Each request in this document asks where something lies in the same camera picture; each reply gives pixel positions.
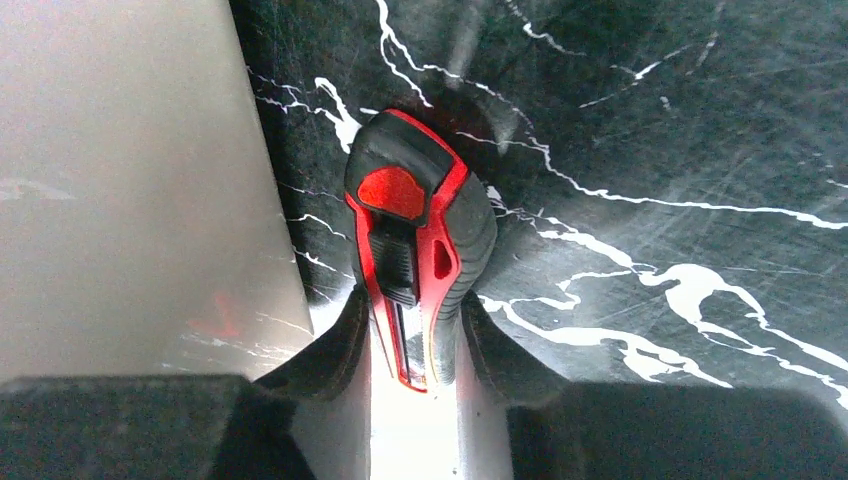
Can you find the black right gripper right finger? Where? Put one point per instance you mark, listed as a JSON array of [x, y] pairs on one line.
[[519, 419]]

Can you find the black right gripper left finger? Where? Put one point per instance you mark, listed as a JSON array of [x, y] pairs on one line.
[[309, 418]]

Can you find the red and black utility knife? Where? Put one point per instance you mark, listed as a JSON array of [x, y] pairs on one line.
[[424, 231]]

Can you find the beige translucent plastic toolbox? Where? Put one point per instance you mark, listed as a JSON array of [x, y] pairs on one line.
[[141, 226]]

